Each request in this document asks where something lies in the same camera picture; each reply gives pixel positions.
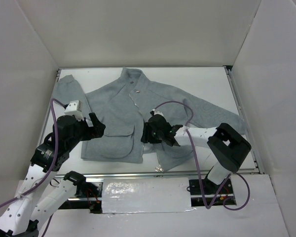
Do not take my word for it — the grey zip-up jacket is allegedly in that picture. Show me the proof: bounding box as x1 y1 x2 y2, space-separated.
52 68 246 163

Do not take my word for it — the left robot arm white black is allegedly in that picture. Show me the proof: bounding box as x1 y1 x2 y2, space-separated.
0 113 106 237

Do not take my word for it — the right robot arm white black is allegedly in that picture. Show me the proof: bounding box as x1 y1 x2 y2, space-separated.
141 114 252 193

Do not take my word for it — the white foil-taped panel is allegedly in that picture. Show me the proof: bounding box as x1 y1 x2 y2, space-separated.
102 177 192 214

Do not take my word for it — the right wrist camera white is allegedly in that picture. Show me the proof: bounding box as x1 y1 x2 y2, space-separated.
150 110 164 118

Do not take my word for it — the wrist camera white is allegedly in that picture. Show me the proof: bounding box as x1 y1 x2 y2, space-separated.
64 100 83 119
150 110 164 118

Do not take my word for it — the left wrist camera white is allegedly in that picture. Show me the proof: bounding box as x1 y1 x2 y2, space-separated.
64 100 83 119

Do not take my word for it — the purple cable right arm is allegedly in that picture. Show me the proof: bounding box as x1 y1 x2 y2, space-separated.
153 101 252 210

